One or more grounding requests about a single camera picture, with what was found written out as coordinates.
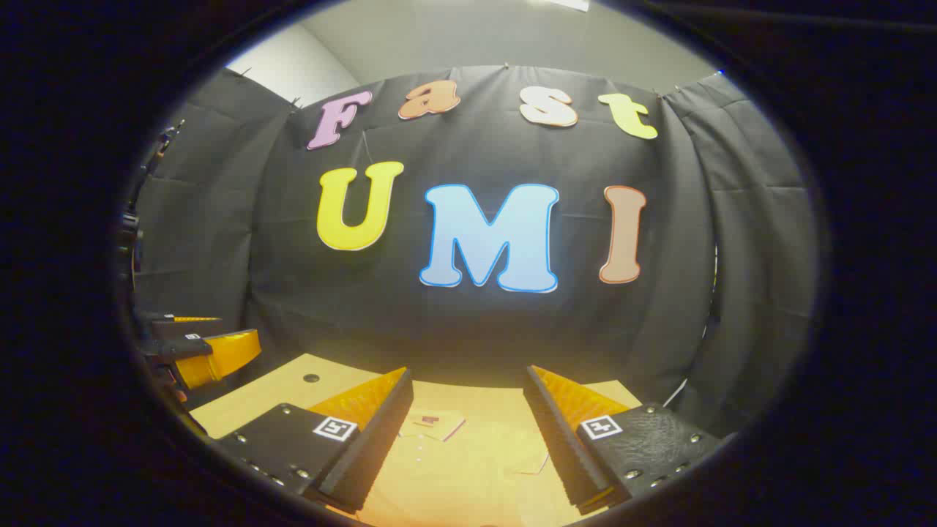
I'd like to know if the black backdrop cloth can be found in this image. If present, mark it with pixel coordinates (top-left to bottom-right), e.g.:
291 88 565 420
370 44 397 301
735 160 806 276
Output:
128 64 821 440

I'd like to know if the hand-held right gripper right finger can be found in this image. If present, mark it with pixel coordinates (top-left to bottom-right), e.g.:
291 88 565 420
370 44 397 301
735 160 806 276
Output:
523 365 724 515

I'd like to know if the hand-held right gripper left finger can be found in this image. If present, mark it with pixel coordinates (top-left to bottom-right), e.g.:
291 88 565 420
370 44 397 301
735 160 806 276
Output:
214 367 414 515

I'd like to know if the orange T-shirt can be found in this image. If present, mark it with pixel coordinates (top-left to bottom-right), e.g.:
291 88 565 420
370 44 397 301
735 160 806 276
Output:
362 406 586 527

